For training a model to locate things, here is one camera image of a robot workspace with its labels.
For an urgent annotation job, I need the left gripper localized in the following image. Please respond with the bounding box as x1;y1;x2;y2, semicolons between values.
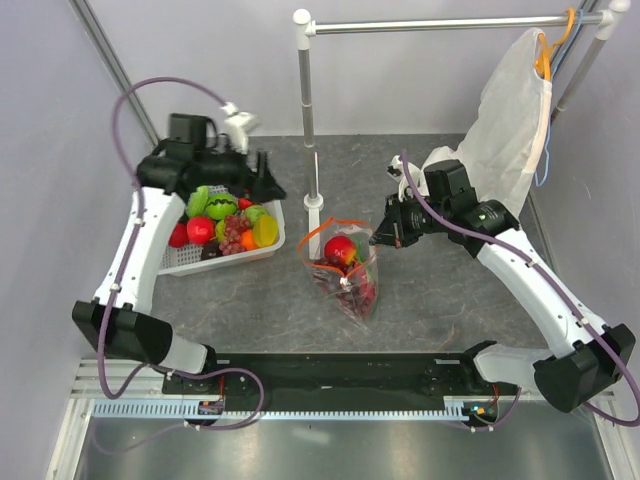
197;138;287;206

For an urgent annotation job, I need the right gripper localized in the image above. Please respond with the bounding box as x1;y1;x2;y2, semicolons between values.
370;190;451;248

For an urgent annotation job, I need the clear zip top bag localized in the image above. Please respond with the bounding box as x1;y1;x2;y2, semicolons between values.
297;217;380;324

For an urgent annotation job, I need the red yellow apple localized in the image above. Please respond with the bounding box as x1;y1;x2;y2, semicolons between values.
324;235;357;266

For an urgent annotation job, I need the purple grape bunch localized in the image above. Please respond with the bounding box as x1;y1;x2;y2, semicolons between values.
311;258;378;321
216;214;251;256

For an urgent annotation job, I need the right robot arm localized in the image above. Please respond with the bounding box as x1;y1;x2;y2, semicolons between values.
370;155;639;413

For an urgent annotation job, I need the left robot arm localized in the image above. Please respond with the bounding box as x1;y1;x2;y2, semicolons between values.
72;104;286;393

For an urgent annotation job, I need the green apple toy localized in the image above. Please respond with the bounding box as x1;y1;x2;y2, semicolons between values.
243;205;269;226

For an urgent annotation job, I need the yellow star fruit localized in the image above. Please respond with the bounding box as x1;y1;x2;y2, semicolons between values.
253;214;279;248

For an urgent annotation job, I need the green watermelon toy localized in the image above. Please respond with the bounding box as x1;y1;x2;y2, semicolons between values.
205;193;238;221

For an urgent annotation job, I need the orange fruit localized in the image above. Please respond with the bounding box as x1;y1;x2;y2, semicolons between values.
241;229;257;251

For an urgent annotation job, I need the red tomato toy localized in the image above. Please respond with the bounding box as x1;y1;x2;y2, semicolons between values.
186;216;215;245

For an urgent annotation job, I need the dark brown fruit toy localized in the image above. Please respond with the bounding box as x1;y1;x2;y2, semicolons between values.
200;242;222;261

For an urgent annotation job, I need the white plastic basket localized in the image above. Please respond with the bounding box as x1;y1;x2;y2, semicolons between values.
159;186;285;276

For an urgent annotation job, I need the white shirt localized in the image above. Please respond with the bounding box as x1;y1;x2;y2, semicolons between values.
424;28;552;217

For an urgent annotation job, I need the silver clothes rack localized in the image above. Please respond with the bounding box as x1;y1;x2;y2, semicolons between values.
292;1;631;230

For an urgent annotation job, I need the orange hanger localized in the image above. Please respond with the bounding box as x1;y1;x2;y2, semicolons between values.
534;7;577;82

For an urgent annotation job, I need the blue hanger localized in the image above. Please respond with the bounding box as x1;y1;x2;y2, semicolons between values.
534;9;585;188

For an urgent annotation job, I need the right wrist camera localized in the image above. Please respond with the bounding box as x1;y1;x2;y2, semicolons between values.
387;155;409;201

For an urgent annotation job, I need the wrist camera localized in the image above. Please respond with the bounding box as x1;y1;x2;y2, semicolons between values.
387;155;409;201
221;102;258;154

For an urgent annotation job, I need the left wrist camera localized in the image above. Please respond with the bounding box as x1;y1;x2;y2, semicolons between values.
221;102;258;154

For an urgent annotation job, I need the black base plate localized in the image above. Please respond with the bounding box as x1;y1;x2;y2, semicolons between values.
159;349;521;414

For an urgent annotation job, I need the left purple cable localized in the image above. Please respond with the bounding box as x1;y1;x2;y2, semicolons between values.
97;77;231;400

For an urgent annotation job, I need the white cable duct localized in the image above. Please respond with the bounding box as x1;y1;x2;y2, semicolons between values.
91;399;487;422

